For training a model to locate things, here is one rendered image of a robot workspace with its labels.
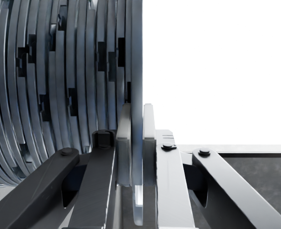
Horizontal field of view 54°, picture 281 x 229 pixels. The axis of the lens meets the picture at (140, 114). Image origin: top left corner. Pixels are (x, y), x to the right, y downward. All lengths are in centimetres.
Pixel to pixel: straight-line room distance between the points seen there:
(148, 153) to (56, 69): 13
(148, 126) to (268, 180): 479
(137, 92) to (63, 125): 10
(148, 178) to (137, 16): 10
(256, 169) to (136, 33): 460
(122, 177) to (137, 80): 6
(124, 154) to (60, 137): 13
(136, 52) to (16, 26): 13
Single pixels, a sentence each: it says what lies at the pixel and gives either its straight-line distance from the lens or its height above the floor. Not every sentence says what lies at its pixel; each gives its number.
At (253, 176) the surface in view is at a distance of 480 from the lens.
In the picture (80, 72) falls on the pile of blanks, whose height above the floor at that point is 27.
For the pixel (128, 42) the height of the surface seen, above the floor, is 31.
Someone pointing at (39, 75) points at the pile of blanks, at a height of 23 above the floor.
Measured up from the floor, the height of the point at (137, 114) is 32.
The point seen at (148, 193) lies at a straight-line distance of 466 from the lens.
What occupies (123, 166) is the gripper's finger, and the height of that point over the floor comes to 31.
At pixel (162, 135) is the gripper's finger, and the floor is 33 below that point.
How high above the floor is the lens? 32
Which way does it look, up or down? level
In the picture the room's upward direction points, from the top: 90 degrees clockwise
